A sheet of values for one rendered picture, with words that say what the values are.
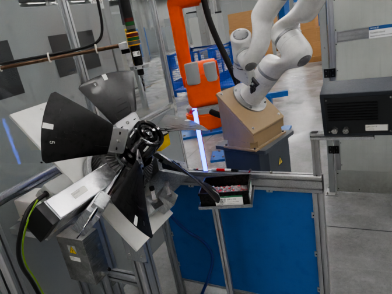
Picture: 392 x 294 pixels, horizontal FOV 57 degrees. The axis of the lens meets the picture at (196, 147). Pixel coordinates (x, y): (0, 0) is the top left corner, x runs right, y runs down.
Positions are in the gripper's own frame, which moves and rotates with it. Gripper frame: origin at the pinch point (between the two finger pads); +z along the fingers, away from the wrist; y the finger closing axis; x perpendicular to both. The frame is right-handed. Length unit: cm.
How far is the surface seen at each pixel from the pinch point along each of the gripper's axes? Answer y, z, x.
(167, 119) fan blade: -9.0, -7.7, -39.6
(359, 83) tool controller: 45, -21, 15
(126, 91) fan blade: -15, -30, -48
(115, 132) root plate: 1, -36, -63
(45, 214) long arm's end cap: 15, -43, -95
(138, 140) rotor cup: 9, -33, -59
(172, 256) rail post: 10, 75, -79
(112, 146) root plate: 3, -33, -67
